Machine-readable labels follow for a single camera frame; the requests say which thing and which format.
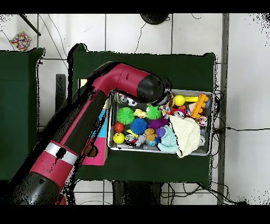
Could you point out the black round base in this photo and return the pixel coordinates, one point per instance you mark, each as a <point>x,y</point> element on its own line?
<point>154,18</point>

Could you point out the green furry googly-eyed toy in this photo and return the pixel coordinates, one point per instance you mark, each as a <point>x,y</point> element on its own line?
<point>153,112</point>

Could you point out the large blue spiky ball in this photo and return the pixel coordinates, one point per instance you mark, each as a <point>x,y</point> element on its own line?
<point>138,126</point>

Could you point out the clear mesh bin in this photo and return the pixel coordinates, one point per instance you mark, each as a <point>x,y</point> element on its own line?
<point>202,153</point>

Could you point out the green spiky ball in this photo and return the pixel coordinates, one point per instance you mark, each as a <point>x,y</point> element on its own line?
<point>125,115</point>

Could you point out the dark green side table cloth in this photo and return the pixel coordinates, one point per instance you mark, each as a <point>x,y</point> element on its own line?
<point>17,105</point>

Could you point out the orange toy brick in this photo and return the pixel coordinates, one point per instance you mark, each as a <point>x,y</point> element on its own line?
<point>199,105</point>

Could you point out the black rod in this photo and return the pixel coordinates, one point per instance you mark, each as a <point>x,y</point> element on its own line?
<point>30,25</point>

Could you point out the yellow duck toy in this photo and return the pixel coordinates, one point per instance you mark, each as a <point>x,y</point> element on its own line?
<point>140,113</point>

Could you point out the small red ball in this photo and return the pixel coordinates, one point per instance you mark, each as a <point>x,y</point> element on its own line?
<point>119,127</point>

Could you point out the colourful patterned packet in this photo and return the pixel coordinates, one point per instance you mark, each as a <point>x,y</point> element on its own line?
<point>20,41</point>

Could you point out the yellow smiley ball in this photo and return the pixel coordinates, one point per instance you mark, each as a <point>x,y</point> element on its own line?
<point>118,137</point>

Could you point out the yellow tennis ball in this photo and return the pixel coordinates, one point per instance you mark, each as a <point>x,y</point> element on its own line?
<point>179,100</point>

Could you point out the colourful patterned cloth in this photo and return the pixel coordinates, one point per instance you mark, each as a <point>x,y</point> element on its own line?
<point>165,110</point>

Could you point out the grey metal strip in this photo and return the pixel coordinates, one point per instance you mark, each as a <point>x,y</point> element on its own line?
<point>225,63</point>

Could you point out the cream knitted cloth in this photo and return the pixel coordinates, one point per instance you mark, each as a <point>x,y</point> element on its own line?
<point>185,135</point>

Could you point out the small soccer ball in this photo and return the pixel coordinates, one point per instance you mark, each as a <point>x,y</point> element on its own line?
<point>131,102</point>

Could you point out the red robot arm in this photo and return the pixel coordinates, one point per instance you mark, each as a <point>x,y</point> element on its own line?
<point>76,135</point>

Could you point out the wooden box with three holes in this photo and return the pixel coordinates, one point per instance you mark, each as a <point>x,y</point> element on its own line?
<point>101,157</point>

